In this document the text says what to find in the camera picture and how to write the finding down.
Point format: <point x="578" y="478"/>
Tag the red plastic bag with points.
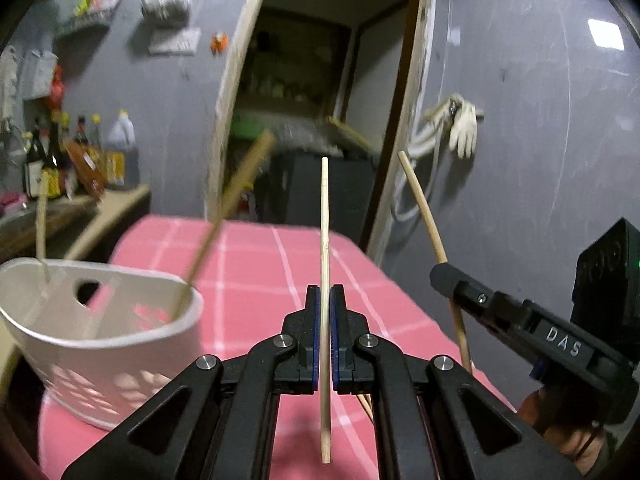
<point x="56" y="95"/>

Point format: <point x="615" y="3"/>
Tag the wire wall shelf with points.
<point x="88" y="15"/>

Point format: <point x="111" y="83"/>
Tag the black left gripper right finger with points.
<point x="433" y="419"/>

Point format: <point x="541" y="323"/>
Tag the large vinegar jug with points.
<point x="121" y="155"/>

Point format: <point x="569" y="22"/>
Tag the white work glove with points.
<point x="463" y="130"/>

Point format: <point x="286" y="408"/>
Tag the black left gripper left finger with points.
<point x="216" y="419"/>

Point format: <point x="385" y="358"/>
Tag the wine bottle white label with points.
<point x="35" y="157"/>

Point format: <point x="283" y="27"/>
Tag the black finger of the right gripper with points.
<point x="501" y="314"/>

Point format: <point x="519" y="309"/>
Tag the black camera box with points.
<point x="606" y="289"/>

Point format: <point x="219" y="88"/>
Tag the orange wall hook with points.
<point x="219" y="43"/>

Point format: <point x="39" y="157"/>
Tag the black cabinet behind door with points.
<point x="296" y="186"/>

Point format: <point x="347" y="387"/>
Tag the pale chopstick in basket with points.
<point x="41" y="229"/>

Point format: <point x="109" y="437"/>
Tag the bamboo chopstick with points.
<point x="243" y="177"/>
<point x="440" y="254"/>

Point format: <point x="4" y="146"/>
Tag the dark soy sauce bottle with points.
<point x="53" y="165"/>

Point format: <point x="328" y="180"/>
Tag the pale thin chopstick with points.
<point x="325" y="343"/>

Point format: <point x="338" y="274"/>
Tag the wall socket plate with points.
<point x="175" y="41"/>

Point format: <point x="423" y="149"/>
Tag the person right hand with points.
<point x="581" y="445"/>

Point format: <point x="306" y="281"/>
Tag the brown snack bag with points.
<point x="88" y="171"/>

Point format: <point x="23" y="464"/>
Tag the white plastic bag on wall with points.
<point x="167" y="13"/>

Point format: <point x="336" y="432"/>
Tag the white perforated utensil basket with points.
<point x="103" y="339"/>

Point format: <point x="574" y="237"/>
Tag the wooden door frame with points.
<point x="335" y="77"/>

